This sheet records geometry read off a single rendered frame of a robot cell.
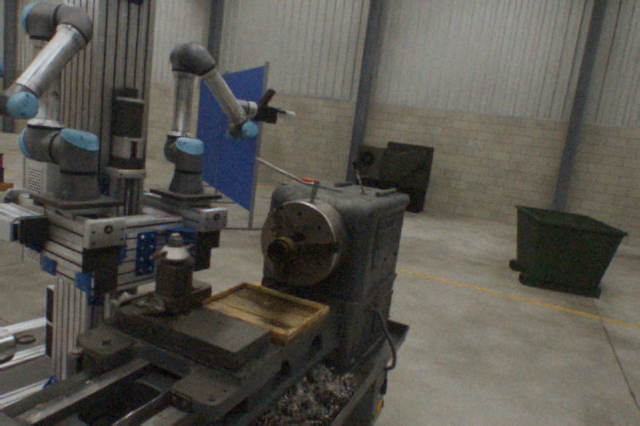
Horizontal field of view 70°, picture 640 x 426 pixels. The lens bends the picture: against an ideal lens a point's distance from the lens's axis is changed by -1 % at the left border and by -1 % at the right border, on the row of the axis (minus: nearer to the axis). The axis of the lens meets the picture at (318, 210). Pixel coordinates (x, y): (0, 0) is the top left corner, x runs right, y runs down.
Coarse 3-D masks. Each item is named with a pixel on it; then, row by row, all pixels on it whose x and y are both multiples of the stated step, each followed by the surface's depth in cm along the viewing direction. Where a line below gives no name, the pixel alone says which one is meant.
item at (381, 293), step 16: (304, 288) 187; (384, 288) 212; (352, 304) 178; (368, 304) 194; (384, 304) 216; (352, 320) 179; (368, 320) 199; (384, 320) 221; (352, 336) 182; (368, 336) 203; (384, 336) 226; (336, 352) 183; (352, 352) 186; (368, 352) 205; (336, 368) 183; (352, 368) 188
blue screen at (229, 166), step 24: (240, 72) 729; (264, 72) 626; (240, 96) 724; (216, 120) 851; (216, 144) 844; (240, 144) 714; (216, 168) 835; (240, 168) 709; (216, 192) 835; (240, 192) 705
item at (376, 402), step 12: (384, 324) 190; (396, 360) 199; (384, 372) 219; (372, 384) 207; (384, 384) 213; (372, 396) 207; (360, 408) 210; (372, 408) 209; (360, 420) 211; (372, 420) 211
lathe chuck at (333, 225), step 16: (288, 208) 168; (304, 208) 166; (320, 208) 166; (272, 224) 172; (304, 224) 166; (320, 224) 163; (336, 224) 166; (272, 240) 173; (320, 240) 164; (336, 240) 162; (304, 256) 167; (320, 256) 165; (336, 256) 163; (288, 272) 171; (304, 272) 168; (320, 272) 165
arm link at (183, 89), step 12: (180, 48) 196; (180, 72) 200; (192, 72) 202; (180, 84) 202; (192, 84) 205; (180, 96) 203; (192, 96) 207; (180, 108) 204; (180, 120) 205; (168, 132) 207; (180, 132) 206; (168, 144) 206; (168, 156) 207
